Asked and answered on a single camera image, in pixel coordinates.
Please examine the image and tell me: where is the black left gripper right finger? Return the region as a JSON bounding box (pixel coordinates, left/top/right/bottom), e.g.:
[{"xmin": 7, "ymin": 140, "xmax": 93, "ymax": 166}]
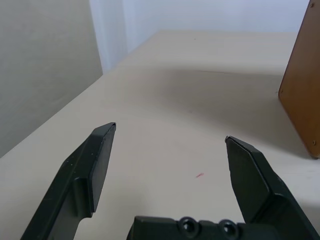
[{"xmin": 224, "ymin": 135, "xmax": 320, "ymax": 240}]

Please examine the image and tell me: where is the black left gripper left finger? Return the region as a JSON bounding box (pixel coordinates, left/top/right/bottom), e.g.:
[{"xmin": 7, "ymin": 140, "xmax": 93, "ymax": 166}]
[{"xmin": 19, "ymin": 121, "xmax": 117, "ymax": 240}]

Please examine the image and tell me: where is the brown wooden cabinet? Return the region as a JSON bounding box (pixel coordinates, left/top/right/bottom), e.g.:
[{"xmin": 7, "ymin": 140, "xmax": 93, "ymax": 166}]
[{"xmin": 278, "ymin": 0, "xmax": 320, "ymax": 160}]

